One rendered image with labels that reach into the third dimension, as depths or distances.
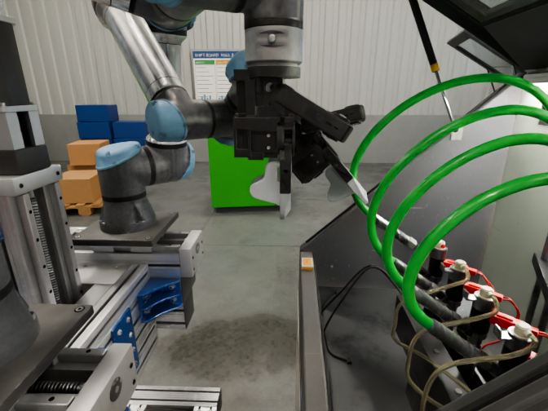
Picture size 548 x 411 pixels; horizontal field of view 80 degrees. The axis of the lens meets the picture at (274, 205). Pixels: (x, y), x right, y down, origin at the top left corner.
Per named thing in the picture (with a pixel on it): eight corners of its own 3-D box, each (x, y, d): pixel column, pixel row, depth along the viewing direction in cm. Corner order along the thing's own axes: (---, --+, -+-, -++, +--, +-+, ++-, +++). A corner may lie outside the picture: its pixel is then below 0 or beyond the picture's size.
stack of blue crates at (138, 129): (84, 170, 637) (72, 105, 598) (98, 165, 683) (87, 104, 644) (148, 170, 633) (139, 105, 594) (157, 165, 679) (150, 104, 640)
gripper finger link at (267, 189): (251, 217, 50) (250, 157, 47) (290, 218, 50) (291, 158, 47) (249, 225, 47) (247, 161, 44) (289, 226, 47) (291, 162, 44)
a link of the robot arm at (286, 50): (302, 36, 45) (303, 24, 38) (301, 71, 47) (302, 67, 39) (248, 36, 46) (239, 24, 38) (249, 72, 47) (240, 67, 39)
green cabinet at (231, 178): (280, 192, 495) (280, 102, 454) (288, 211, 414) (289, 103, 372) (216, 193, 486) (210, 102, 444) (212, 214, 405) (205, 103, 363)
